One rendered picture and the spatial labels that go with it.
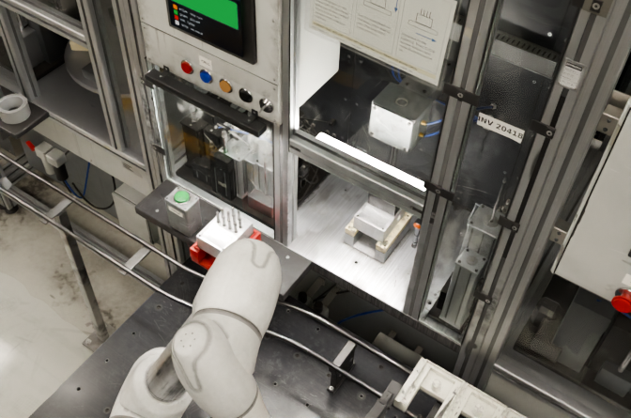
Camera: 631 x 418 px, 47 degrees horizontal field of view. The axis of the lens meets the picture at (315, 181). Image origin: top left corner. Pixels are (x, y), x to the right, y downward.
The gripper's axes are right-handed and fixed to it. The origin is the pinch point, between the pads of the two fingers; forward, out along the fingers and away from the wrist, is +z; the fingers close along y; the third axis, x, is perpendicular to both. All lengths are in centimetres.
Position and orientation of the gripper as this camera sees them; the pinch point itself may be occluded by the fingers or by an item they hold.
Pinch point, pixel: (390, 394)
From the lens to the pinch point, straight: 187.6
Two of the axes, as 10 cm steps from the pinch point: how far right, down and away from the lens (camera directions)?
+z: 5.6, -6.0, 5.8
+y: 0.3, -6.8, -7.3
